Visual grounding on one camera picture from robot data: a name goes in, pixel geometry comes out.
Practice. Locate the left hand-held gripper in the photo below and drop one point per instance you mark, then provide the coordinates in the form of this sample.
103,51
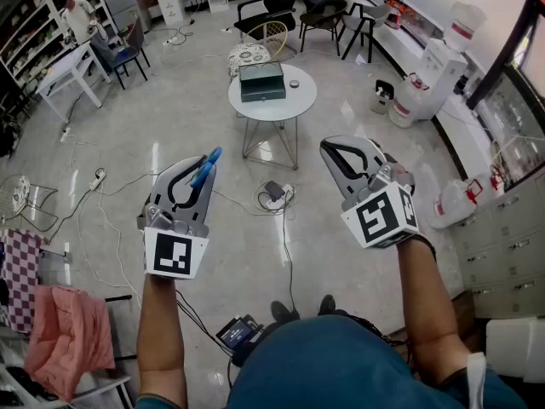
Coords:
172,256

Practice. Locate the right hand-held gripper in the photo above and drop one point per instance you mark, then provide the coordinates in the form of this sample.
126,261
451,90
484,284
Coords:
381,217

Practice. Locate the dark green container box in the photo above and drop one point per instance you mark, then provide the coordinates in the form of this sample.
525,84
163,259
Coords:
261,84

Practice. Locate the person's right forearm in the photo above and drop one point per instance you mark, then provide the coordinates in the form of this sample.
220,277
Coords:
430,313

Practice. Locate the person's left forearm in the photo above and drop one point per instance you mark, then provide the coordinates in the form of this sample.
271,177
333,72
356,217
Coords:
161,335

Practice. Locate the white waste bin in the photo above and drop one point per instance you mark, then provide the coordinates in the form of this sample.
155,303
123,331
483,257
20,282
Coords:
382,96

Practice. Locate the white power strip with adapter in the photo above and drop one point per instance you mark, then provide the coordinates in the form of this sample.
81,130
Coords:
283,196

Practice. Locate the round white side table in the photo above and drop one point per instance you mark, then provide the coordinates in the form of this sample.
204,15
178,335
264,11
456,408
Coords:
298,105

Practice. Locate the black power adapter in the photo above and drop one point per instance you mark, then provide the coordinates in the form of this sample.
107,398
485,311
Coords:
274,189

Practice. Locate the long white power strip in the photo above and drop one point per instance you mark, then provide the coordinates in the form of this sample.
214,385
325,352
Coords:
98,179

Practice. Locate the small round grey tin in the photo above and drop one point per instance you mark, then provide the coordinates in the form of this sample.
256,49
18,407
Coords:
294,84

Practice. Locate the white water dispenser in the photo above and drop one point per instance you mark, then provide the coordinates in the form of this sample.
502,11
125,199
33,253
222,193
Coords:
440,75

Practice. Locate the small white power strip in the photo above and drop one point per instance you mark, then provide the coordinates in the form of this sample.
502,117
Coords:
65,134

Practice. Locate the grey chair with black legs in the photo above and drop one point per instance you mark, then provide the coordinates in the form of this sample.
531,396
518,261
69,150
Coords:
366,19

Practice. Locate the person's black right shoe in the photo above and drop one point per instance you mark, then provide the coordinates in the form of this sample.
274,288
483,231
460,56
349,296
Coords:
327,305

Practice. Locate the person's black shoe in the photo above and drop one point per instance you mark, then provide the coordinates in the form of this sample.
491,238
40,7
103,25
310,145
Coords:
283,310
327,305

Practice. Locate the blue chair with black legs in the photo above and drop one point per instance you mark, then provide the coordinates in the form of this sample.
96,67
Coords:
127,55

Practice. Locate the black round-seat chair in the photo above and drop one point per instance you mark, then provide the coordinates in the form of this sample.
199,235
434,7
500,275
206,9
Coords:
323,17

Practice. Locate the black device with screen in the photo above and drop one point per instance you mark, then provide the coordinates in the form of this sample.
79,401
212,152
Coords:
238,334

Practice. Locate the person's black left shoe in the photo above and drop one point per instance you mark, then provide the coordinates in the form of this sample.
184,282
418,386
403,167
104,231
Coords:
283,310

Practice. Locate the red and white sill items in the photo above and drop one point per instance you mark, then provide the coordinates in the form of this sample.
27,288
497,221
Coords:
396,13

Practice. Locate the black mesh office chair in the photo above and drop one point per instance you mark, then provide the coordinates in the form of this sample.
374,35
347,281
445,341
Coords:
268,19

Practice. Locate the grey drawer cabinet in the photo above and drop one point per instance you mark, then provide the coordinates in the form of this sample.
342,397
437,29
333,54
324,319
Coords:
502,254

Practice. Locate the white rectangular table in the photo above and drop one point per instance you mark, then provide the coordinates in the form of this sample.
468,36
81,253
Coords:
68,64

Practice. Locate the water bottle with red label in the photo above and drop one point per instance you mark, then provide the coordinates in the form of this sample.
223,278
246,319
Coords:
465,26

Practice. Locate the white drawer cabinet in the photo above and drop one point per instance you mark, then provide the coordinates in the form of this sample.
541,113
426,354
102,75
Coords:
169,4

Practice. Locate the pink cloth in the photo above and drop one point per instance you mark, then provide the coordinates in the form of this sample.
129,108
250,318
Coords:
68,339

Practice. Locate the purple checked cloth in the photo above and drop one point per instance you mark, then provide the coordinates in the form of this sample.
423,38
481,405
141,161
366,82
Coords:
19,279

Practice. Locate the person's blue-shirted torso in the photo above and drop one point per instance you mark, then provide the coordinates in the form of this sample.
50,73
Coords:
340,369

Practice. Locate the white storage box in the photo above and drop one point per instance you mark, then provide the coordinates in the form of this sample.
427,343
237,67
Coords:
515,345

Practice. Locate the white wall shelf unit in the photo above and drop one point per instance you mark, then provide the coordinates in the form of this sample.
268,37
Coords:
30,28

